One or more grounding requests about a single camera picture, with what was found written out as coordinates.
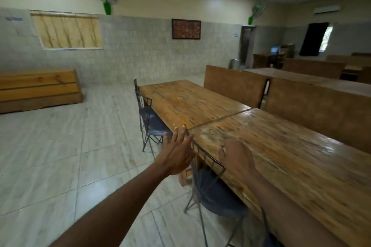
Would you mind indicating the person's right hand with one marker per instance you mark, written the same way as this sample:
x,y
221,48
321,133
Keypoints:
x,y
239,158

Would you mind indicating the person's left hand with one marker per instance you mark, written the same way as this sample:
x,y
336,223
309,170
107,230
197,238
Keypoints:
x,y
174,157

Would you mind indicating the person's left middle finger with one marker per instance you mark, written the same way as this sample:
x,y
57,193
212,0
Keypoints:
x,y
183,134

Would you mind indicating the person's left little finger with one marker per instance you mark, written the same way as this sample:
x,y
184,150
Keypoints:
x,y
167,138

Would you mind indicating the person's right thumb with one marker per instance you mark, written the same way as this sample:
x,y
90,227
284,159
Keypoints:
x,y
222,154

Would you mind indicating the person's left forearm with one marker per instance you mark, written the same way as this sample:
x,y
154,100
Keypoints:
x,y
116,212

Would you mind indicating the person's right forearm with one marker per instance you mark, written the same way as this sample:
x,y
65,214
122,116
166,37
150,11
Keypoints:
x,y
292,217

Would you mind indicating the black metal chair dark seat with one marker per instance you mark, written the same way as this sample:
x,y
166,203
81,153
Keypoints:
x,y
152,123
217,194

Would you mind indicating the long wooden table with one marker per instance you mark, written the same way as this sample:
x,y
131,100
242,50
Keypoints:
x,y
313,79
185,102
289,151

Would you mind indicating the brown wooden bench backrest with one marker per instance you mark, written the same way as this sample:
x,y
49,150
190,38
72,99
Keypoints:
x,y
314,68
234,84
321,110

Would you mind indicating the grey trash bin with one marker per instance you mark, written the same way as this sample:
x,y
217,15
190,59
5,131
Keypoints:
x,y
235,64

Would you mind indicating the dark wooden desk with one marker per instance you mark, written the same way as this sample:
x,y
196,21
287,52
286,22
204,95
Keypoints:
x,y
266,61

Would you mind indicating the open doorway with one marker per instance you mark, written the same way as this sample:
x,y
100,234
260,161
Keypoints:
x,y
246,47

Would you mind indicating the computer monitor blue screen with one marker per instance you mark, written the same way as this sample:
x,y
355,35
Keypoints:
x,y
274,50

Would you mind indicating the brown cardboard box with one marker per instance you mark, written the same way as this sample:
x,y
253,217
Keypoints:
x,y
287,51

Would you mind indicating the low wooden crate bench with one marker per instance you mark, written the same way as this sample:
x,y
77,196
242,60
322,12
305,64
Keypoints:
x,y
37,89

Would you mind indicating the black window curtain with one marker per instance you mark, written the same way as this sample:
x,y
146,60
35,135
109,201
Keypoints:
x,y
313,40

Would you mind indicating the plywood boarded window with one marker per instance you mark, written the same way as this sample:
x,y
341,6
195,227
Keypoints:
x,y
66,31

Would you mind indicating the bright window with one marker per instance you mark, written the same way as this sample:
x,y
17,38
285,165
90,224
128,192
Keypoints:
x,y
327,40

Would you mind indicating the dark framed wall picture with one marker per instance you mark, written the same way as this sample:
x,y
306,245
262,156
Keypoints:
x,y
186,29

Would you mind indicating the small green wall fan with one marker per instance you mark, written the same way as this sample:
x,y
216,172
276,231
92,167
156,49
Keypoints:
x,y
256,11

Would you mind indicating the white wall air conditioner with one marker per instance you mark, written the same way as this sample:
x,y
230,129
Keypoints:
x,y
326,9

